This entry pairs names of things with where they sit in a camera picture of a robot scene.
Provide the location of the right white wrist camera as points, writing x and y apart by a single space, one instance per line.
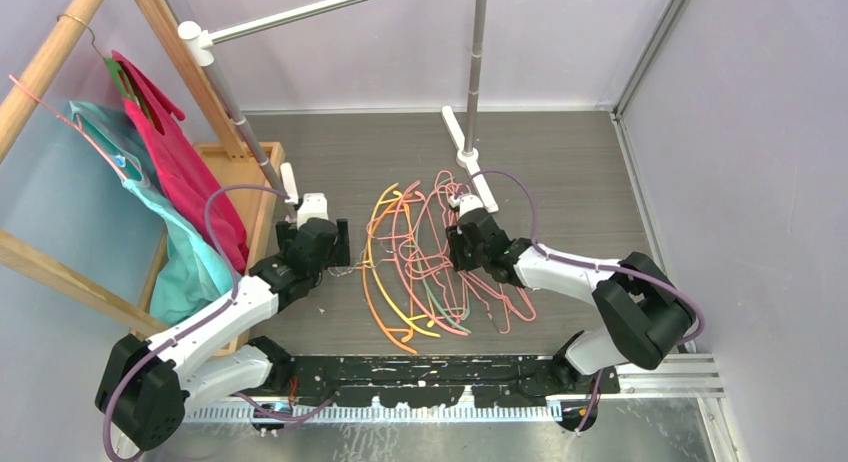
464 203

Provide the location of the teal t-shirt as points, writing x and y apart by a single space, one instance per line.
194 273

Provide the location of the red t-shirt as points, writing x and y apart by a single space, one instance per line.
184 177

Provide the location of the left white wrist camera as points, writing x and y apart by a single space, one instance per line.
312 206

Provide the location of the silver metal clothes rack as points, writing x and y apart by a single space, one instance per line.
356 56

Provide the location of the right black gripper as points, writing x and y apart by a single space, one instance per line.
456 238

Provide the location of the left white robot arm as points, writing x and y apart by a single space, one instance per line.
149 386

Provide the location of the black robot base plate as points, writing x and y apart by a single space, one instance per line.
506 383

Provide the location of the yellow plastic hanger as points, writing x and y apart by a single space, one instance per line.
399 325

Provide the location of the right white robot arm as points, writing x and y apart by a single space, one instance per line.
643 315

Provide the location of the wooden clothes rack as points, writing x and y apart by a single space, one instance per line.
60 196

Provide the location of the orange plastic hanger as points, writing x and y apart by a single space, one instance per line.
399 337

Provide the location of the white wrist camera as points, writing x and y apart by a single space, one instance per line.
464 203
312 206

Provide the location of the pink wire hanger with shirt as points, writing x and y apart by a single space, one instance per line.
73 124

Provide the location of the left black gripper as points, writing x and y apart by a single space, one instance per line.
340 253

